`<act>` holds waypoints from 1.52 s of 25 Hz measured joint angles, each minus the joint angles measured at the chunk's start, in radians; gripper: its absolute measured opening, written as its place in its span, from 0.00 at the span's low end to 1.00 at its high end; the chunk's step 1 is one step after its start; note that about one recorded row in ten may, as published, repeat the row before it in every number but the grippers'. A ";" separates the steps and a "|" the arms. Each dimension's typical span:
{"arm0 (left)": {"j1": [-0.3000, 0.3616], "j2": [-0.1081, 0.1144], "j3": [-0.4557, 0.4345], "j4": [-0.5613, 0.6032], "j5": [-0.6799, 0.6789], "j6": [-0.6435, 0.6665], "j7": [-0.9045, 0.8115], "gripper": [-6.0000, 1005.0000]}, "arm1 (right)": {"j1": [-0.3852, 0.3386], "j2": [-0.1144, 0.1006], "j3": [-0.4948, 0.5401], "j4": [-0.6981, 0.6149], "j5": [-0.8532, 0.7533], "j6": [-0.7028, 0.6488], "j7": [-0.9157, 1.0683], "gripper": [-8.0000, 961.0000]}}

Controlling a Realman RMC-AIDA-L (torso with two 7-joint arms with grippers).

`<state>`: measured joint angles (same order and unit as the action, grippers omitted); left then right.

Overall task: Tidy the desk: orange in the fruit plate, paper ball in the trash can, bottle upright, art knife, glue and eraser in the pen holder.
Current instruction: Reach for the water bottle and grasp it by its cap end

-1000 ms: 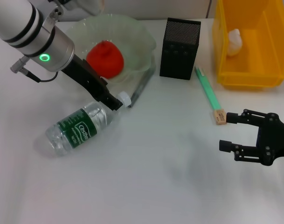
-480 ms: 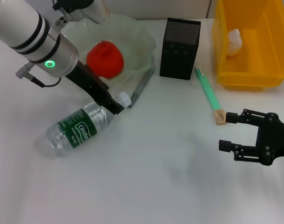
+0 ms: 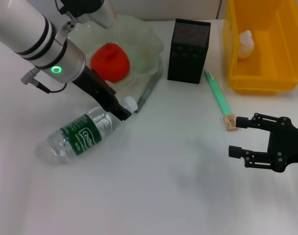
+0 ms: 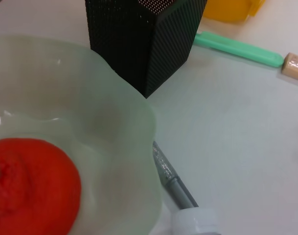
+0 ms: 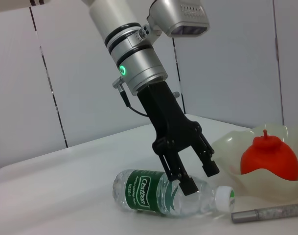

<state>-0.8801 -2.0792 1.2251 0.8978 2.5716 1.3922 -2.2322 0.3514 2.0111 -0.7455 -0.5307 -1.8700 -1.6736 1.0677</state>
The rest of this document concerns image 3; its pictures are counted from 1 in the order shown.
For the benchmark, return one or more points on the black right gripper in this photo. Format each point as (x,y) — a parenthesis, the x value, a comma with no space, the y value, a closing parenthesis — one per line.
(290,144)

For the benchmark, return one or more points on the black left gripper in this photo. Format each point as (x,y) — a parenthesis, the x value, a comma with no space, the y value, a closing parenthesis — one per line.
(95,90)

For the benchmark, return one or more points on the tan eraser block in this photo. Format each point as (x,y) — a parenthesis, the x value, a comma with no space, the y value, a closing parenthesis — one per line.
(229,123)

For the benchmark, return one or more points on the clear green-label water bottle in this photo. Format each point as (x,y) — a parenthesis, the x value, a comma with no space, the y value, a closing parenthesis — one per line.
(85,137)

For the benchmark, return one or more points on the red-orange knitted orange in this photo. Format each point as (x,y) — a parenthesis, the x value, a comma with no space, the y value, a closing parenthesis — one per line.
(112,63)

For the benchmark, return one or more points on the white paper ball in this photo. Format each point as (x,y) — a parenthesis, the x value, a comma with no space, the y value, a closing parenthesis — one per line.
(246,46)

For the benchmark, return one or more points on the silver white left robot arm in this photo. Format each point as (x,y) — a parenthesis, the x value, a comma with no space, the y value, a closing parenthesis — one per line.
(21,29)

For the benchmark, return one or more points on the dark grey marker pen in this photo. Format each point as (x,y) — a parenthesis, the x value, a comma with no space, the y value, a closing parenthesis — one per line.
(145,95)

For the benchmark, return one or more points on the green glass fruit bowl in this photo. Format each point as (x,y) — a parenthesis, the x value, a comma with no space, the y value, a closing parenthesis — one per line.
(144,49)

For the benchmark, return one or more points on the black mesh pen holder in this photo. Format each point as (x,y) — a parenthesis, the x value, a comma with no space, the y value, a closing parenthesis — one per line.
(188,49)

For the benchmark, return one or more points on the yellow plastic bin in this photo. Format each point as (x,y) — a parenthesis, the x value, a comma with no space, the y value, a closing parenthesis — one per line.
(268,73)

